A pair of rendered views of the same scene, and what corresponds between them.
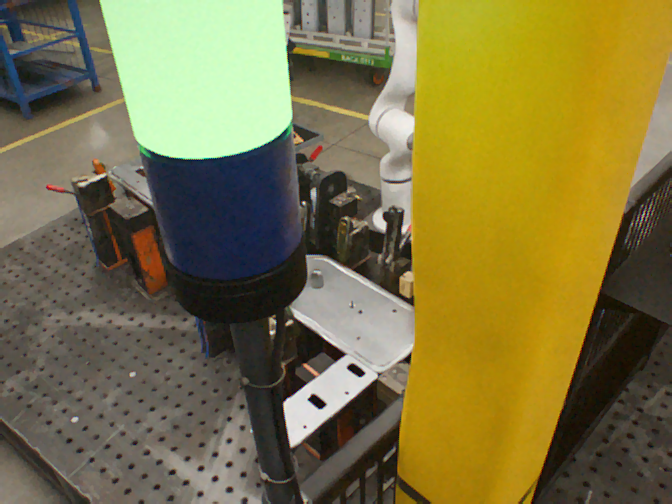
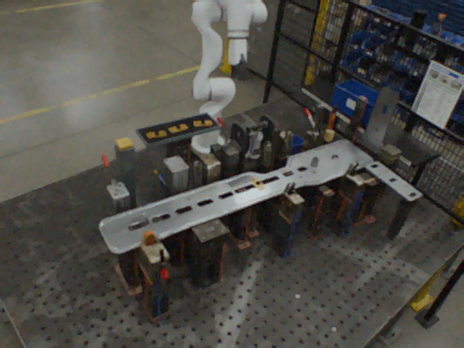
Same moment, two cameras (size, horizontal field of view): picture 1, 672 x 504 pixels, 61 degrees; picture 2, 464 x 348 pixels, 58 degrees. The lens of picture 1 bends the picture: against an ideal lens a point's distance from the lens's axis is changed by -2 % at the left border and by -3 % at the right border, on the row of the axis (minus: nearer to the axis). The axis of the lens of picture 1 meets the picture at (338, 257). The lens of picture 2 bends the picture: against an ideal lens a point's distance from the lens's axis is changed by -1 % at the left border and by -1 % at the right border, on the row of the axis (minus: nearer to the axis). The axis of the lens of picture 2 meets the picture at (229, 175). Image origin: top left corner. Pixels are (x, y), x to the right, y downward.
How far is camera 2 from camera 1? 2.26 m
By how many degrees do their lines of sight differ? 63
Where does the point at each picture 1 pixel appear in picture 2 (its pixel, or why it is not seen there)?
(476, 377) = not seen: outside the picture
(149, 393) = (315, 287)
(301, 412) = (399, 185)
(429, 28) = not seen: outside the picture
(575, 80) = not seen: outside the picture
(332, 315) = (338, 165)
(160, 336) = (263, 279)
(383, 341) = (356, 155)
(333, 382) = (381, 173)
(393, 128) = (227, 87)
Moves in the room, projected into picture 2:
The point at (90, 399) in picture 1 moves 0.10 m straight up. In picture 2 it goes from (317, 320) to (323, 306)
